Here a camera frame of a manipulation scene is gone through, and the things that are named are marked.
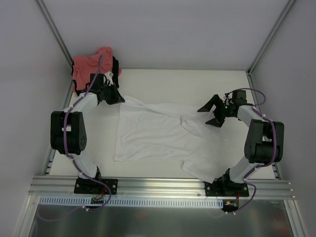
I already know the white t shirt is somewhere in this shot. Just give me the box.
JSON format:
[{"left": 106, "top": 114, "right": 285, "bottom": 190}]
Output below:
[{"left": 114, "top": 96, "right": 226, "bottom": 182}]

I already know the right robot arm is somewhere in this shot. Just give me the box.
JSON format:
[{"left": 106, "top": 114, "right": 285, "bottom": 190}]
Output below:
[{"left": 198, "top": 88, "right": 284, "bottom": 197}]

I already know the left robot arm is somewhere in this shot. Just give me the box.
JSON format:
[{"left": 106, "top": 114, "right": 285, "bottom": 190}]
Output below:
[{"left": 50, "top": 72, "right": 125, "bottom": 193}]

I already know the top pink folded shirt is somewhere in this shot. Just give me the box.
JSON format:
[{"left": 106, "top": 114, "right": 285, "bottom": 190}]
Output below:
[{"left": 72, "top": 47, "right": 113, "bottom": 91}]

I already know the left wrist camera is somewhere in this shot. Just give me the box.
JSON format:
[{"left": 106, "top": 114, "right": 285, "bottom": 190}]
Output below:
[{"left": 103, "top": 72, "right": 114, "bottom": 86}]

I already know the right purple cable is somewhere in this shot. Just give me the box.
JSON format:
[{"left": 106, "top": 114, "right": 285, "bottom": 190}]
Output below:
[{"left": 224, "top": 87, "right": 277, "bottom": 183}]

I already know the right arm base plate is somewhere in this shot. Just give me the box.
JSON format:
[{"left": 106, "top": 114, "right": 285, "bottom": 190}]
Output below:
[{"left": 204, "top": 180, "right": 249, "bottom": 197}]

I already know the right side frame rail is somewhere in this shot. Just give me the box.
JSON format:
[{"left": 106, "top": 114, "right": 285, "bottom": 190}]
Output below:
[{"left": 246, "top": 71, "right": 282, "bottom": 180}]

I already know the frame rail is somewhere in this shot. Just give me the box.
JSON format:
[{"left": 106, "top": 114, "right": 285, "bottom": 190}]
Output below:
[
  {"left": 246, "top": 71, "right": 282, "bottom": 180},
  {"left": 41, "top": 69, "right": 73, "bottom": 176}
]

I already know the left side frame rail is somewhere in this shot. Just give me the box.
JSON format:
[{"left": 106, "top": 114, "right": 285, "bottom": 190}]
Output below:
[{"left": 41, "top": 69, "right": 73, "bottom": 176}]

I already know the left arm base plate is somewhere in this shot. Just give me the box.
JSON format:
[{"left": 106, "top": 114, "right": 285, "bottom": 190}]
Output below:
[{"left": 74, "top": 178, "right": 118, "bottom": 195}]

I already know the left frame post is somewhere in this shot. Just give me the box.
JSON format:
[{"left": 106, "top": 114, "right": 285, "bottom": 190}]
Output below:
[{"left": 36, "top": 0, "right": 75, "bottom": 68}]

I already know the frame post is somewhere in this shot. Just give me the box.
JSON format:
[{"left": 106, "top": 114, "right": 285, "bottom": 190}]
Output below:
[
  {"left": 36, "top": 0, "right": 75, "bottom": 68},
  {"left": 247, "top": 0, "right": 296, "bottom": 76}
]

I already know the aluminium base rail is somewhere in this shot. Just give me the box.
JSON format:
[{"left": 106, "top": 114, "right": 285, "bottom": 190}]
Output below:
[{"left": 28, "top": 176, "right": 296, "bottom": 200}]

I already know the white slotted cable duct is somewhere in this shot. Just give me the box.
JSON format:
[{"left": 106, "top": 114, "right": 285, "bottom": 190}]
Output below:
[{"left": 39, "top": 196, "right": 223, "bottom": 209}]

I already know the right frame post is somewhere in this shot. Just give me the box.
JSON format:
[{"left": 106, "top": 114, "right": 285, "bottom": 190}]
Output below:
[{"left": 247, "top": 0, "right": 296, "bottom": 76}]

